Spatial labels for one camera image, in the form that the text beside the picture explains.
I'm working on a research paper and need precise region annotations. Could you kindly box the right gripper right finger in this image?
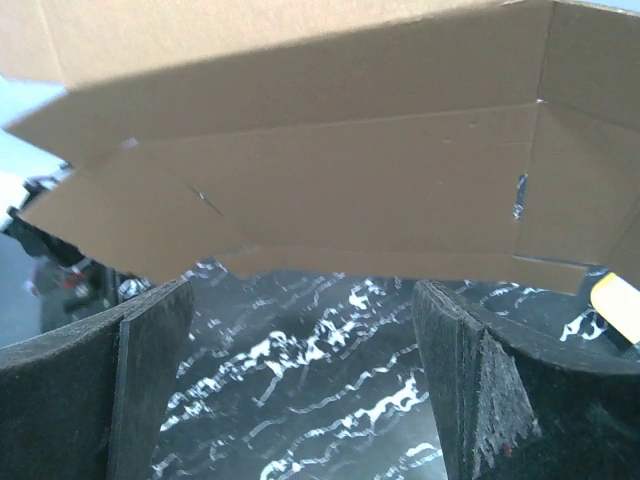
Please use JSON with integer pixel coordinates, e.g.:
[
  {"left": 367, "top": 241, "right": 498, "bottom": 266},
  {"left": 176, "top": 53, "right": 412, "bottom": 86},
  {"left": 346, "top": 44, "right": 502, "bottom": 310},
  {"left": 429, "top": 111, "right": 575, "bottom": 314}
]
[{"left": 412, "top": 281, "right": 639, "bottom": 479}]

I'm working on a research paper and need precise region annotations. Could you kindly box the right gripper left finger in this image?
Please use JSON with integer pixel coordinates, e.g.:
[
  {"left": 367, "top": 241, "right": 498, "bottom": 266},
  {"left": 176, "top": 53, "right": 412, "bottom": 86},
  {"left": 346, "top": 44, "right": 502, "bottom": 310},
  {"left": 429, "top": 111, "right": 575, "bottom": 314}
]
[{"left": 1, "top": 279, "right": 194, "bottom": 479}]

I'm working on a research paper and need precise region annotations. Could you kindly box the cardboard box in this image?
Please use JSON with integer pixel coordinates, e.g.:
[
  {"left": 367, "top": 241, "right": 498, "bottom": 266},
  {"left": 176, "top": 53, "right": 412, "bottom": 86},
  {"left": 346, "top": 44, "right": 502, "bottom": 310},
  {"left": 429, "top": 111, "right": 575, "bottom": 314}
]
[{"left": 1, "top": 1, "right": 639, "bottom": 294}]

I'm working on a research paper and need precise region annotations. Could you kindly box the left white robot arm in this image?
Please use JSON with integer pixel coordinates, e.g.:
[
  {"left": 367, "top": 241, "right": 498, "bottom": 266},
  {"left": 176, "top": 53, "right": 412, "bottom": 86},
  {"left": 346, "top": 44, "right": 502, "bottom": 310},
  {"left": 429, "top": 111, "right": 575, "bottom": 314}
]
[{"left": 1, "top": 164, "right": 152, "bottom": 333}]

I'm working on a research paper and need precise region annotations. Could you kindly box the yellow pad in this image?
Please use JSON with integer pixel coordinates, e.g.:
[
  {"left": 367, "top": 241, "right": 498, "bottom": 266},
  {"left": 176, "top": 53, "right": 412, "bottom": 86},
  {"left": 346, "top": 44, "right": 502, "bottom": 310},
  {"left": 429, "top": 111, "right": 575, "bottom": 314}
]
[{"left": 590, "top": 272, "right": 639, "bottom": 344}]

